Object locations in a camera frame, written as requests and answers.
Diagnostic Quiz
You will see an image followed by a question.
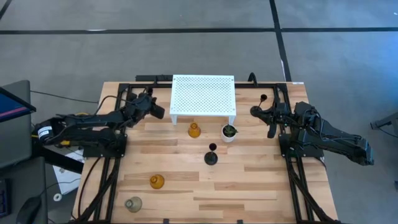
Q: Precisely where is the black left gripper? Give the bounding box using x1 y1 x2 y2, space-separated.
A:
126 88 166 121

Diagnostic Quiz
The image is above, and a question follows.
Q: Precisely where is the black metal table frame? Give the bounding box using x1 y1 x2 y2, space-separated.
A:
74 81 343 224

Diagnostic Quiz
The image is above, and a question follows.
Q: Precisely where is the dark grey side desk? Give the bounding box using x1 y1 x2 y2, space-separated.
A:
0 156 48 224

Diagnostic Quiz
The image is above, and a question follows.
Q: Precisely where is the white perforated metal shelf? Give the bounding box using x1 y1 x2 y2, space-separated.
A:
169 74 237 126

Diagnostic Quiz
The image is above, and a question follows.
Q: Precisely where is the white paper sheet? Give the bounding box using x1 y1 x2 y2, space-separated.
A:
52 149 86 195

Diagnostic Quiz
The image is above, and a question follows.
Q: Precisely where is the monitor with blue screen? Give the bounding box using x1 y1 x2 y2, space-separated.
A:
0 86 37 124

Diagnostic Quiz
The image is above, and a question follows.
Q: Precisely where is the black computer mouse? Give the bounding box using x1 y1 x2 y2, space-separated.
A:
16 195 43 224

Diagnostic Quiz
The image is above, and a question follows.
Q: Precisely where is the black support beam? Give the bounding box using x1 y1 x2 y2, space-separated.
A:
30 144 85 175

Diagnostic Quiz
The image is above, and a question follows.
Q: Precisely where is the amber ribbed glass candle holder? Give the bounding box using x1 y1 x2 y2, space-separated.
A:
187 122 202 139
149 174 165 190

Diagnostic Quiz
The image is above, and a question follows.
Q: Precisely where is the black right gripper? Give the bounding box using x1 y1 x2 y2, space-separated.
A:
259 101 296 139

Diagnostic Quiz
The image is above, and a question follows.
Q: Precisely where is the thin black floor cable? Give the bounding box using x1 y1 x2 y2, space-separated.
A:
30 90 100 105

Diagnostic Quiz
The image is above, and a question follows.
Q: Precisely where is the white pot with green plant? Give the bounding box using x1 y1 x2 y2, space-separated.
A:
221 123 239 143

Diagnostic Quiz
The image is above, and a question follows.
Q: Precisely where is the black keyboard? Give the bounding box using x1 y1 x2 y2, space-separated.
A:
0 179 10 218

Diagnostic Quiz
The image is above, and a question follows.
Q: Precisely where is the medium black candlestick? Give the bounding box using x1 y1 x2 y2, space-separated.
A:
203 142 219 166

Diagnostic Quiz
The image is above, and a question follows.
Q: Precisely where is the clear ribbed glass candle holder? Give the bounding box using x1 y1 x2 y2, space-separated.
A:
124 196 143 213

